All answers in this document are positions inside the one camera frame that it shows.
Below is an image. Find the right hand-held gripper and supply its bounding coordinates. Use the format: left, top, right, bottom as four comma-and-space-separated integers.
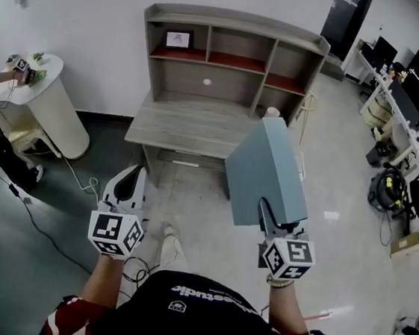
249, 196, 323, 285

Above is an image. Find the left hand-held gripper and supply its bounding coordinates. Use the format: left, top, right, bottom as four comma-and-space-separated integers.
85, 160, 154, 264

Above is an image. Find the light blue file box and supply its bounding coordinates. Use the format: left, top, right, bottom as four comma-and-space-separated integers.
217, 111, 320, 235

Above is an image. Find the grey wooden shelf unit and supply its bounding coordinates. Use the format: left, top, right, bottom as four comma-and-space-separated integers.
132, 0, 335, 132

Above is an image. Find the person's right forearm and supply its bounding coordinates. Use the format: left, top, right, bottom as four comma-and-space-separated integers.
261, 278, 314, 335

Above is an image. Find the person's left forearm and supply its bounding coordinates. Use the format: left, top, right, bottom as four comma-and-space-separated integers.
79, 252, 127, 310

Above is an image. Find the grey wooden table top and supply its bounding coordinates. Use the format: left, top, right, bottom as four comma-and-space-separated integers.
119, 87, 296, 207

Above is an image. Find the long white office desk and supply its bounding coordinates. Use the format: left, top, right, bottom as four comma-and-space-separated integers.
324, 37, 419, 244

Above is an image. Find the person's white shoe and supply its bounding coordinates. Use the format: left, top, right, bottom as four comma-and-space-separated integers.
158, 223, 194, 274

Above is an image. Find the white mug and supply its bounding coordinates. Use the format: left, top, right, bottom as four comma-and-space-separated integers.
263, 105, 281, 122

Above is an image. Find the white round side table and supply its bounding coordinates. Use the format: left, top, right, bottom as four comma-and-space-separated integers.
0, 48, 100, 163

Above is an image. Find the cream plastic stool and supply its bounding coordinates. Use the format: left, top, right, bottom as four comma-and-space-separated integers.
4, 117, 66, 159

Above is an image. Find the light wooden chair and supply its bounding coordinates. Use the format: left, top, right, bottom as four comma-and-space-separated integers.
297, 90, 321, 146

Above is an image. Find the black and yellow vacuum cleaner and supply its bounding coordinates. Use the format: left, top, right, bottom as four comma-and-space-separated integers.
365, 162, 412, 216

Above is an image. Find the black floor box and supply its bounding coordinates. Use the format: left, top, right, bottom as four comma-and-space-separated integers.
364, 141, 397, 168

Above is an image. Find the person's black and red shirt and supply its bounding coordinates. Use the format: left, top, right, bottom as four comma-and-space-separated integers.
38, 256, 358, 335

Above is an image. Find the cardboard box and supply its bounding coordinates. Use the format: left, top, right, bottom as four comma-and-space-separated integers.
390, 227, 419, 261

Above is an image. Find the black door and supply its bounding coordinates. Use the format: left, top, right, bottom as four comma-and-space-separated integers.
317, 0, 375, 65

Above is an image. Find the white floor cable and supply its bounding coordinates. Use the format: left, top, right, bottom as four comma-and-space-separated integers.
57, 153, 105, 204

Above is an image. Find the beaded bracelet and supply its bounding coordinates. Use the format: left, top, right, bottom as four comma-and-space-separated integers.
265, 275, 295, 291

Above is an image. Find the black floor cable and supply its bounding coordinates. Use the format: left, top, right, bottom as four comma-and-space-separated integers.
0, 149, 107, 275

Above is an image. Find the black picture frame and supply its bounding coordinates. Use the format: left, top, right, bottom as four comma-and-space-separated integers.
160, 27, 196, 52

